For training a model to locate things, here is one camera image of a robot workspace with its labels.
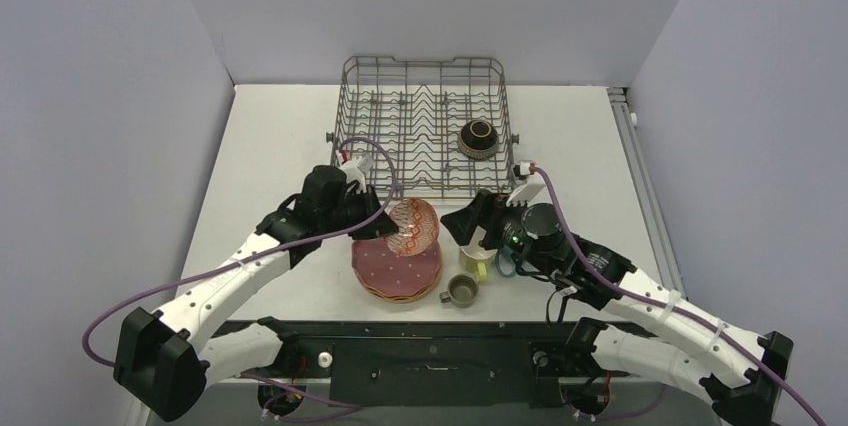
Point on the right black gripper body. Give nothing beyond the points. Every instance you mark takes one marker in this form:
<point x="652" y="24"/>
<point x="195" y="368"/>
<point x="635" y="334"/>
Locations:
<point x="477" y="225"/>

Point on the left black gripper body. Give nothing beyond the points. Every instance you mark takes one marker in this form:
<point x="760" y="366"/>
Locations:
<point x="354" y="207"/>

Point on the orange patterned small bowl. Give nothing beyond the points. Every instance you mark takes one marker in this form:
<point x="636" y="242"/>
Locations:
<point x="418" y="227"/>

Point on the dark brown glazed bowl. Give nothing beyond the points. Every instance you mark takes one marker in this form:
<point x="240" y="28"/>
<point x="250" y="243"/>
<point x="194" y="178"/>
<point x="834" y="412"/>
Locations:
<point x="478" y="140"/>

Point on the grey wire dish rack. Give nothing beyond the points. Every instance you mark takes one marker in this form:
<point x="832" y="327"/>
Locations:
<point x="407" y="113"/>

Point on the blue handled white mug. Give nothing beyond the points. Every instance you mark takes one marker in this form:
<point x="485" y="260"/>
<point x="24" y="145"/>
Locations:
<point x="504" y="264"/>

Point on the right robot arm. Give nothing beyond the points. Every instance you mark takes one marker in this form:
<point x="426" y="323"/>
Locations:
<point x="583" y="271"/>

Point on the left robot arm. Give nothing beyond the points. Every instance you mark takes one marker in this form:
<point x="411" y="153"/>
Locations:
<point x="168" y="357"/>

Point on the yellow green mug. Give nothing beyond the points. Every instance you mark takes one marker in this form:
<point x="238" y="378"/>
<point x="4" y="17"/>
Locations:
<point x="476" y="260"/>

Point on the pink polka dot plate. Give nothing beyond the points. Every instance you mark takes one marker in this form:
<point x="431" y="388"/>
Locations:
<point x="378" y="267"/>

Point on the small grey cup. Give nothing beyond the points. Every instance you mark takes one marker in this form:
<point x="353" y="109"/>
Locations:
<point x="462" y="291"/>

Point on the yellow plate under pink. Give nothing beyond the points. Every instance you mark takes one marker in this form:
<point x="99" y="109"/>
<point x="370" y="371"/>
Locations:
<point x="422" y="292"/>

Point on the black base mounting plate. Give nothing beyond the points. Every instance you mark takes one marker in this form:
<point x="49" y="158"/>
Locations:
<point x="434" y="363"/>

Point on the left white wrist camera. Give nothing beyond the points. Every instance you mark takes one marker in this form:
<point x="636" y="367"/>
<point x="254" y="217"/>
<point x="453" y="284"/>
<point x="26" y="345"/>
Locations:
<point x="355" y="167"/>

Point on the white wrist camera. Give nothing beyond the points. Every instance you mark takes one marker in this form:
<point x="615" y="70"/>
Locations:
<point x="529" y="184"/>
<point x="355" y="167"/>

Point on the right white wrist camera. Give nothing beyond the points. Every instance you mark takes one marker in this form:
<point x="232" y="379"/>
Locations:
<point x="529" y="184"/>

